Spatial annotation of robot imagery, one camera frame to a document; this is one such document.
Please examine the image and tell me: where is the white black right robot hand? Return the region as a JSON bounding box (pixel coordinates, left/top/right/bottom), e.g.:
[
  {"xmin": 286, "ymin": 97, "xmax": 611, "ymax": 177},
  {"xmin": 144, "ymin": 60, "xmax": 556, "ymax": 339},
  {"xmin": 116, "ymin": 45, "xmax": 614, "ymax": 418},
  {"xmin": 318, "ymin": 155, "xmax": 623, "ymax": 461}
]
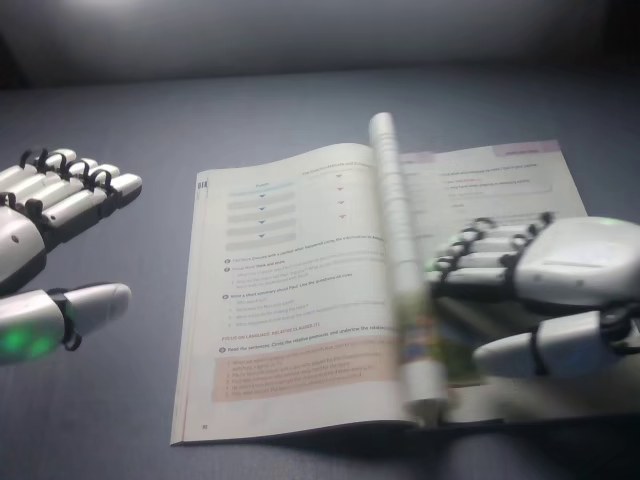
[{"xmin": 424, "ymin": 212, "xmax": 640, "ymax": 379}]

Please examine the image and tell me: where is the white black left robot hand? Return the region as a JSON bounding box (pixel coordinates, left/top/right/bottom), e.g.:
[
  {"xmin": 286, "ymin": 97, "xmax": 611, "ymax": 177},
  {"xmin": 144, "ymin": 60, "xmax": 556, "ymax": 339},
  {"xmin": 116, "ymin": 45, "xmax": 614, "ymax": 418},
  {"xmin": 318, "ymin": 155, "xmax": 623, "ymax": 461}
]
[{"xmin": 0, "ymin": 147, "xmax": 144, "ymax": 369}]

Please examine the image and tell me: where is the textbook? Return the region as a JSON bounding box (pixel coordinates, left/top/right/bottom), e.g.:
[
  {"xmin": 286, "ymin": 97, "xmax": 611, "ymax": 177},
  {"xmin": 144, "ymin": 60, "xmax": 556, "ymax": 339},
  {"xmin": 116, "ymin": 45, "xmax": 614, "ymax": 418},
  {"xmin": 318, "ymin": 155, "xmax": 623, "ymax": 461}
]
[{"xmin": 169, "ymin": 112, "xmax": 591, "ymax": 446}]

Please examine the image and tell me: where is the grey table cloth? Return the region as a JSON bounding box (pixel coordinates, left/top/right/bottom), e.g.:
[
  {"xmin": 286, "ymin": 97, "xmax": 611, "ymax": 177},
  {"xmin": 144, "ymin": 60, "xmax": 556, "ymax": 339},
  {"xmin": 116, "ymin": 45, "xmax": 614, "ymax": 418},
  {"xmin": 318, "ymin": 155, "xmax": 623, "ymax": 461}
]
[{"xmin": 0, "ymin": 74, "xmax": 640, "ymax": 480}]

